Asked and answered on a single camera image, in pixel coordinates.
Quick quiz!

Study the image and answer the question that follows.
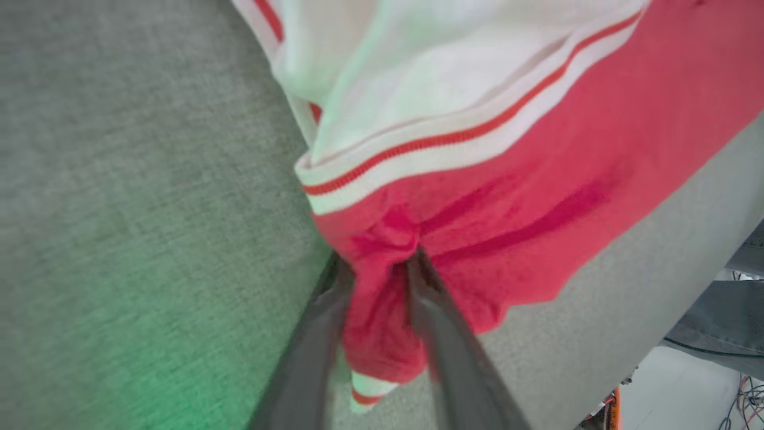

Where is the bundle of thin floor cables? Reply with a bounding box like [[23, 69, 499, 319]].
[[716, 373, 764, 430]]

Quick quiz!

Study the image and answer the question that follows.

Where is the grey fabric sofa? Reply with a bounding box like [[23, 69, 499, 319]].
[[0, 0, 764, 430]]

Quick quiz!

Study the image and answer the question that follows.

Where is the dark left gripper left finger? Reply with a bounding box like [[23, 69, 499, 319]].
[[248, 254, 357, 430]]

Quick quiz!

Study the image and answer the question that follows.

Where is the red and white garment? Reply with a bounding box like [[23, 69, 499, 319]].
[[230, 0, 764, 416]]

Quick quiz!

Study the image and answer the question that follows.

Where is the orange object under sofa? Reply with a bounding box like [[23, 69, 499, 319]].
[[604, 387, 623, 430]]

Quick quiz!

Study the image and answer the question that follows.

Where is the grey-blue denim cloth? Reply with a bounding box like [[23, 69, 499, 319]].
[[660, 220, 764, 383]]

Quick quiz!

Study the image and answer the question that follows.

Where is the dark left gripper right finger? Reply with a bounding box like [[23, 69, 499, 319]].
[[406, 248, 532, 430]]

